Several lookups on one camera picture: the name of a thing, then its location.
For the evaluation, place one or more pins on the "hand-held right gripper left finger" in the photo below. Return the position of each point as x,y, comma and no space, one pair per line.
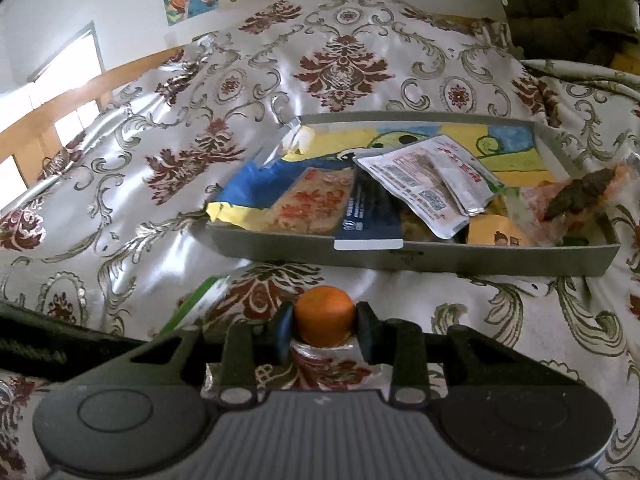
285,330

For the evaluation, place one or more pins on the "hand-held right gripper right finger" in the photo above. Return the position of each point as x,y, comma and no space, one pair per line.
364,332

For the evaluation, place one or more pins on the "orange tangerine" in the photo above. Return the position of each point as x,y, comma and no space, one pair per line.
324,315

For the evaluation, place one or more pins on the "grey shallow tray box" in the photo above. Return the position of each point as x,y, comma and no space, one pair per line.
300,250

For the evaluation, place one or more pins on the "dark blue long box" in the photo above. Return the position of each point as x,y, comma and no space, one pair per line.
370,215

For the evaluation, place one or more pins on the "clear cracker packet red print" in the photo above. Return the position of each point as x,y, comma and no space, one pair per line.
310,205

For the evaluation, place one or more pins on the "white snack packet square codes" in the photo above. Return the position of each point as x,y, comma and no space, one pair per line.
415,190

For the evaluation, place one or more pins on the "yellow snack packet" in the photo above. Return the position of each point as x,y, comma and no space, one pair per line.
492,232

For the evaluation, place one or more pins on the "white snack packet red print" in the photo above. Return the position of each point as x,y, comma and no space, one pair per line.
465,170

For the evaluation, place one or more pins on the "orange red snack packet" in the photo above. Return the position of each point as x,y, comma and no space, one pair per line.
540,202

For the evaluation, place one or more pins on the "green long packet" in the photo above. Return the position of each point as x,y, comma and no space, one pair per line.
200,300

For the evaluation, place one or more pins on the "floral printed blanket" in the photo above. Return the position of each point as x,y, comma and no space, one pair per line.
150,125

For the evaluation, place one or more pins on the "bright window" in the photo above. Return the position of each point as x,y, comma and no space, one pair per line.
65,60

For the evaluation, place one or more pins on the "olive quilted jacket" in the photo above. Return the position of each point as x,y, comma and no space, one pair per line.
560,10

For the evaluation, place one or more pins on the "wooden bed rail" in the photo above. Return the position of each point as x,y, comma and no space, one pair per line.
100,85

